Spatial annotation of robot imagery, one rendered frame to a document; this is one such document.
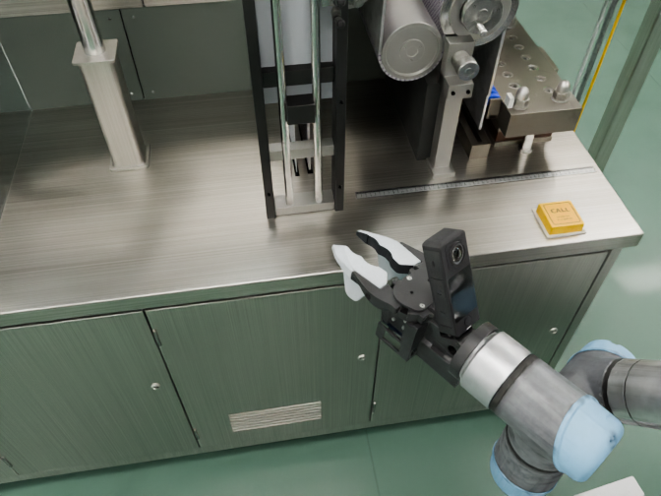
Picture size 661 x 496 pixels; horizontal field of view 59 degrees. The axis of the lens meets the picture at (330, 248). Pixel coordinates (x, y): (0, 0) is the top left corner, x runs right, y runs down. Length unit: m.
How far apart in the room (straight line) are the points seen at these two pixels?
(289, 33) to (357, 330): 0.67
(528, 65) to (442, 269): 0.94
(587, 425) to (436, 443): 1.35
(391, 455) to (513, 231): 0.92
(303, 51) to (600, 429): 0.72
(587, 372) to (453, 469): 1.20
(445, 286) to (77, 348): 0.91
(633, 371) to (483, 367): 0.18
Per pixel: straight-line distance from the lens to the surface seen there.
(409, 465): 1.92
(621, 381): 0.74
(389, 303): 0.66
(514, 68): 1.48
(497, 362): 0.63
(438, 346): 0.69
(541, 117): 1.36
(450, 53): 1.18
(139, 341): 1.32
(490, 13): 1.19
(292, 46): 1.03
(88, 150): 1.49
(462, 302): 0.65
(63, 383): 1.48
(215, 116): 1.51
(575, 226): 1.28
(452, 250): 0.61
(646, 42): 2.13
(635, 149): 3.15
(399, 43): 1.19
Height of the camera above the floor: 1.78
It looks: 49 degrees down
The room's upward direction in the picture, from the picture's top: straight up
